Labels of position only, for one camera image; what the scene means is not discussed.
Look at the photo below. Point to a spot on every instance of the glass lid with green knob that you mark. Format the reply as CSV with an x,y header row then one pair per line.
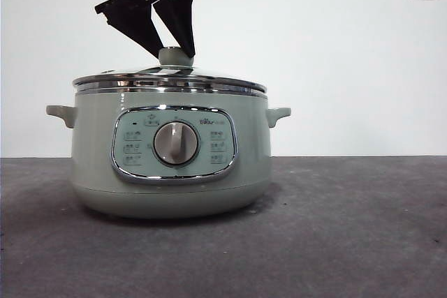
x,y
174,57

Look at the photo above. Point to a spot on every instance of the green electric cooking pot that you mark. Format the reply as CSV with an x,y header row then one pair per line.
x,y
94,144

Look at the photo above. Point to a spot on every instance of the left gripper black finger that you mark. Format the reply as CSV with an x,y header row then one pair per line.
x,y
134,22
179,15

